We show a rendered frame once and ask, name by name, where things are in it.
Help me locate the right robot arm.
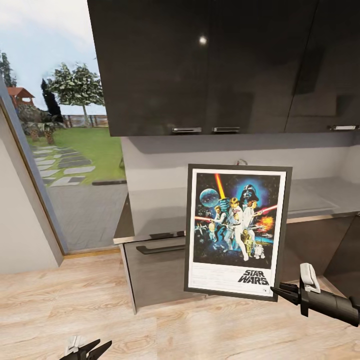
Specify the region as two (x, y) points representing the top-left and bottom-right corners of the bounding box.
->
(270, 263), (360, 328)

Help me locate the poster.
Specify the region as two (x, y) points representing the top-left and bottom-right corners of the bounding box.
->
(184, 163), (293, 302)

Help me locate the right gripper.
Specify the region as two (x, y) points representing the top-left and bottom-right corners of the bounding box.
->
(270, 276), (338, 319)

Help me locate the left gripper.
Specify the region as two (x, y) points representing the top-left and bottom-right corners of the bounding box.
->
(59, 339), (112, 360)

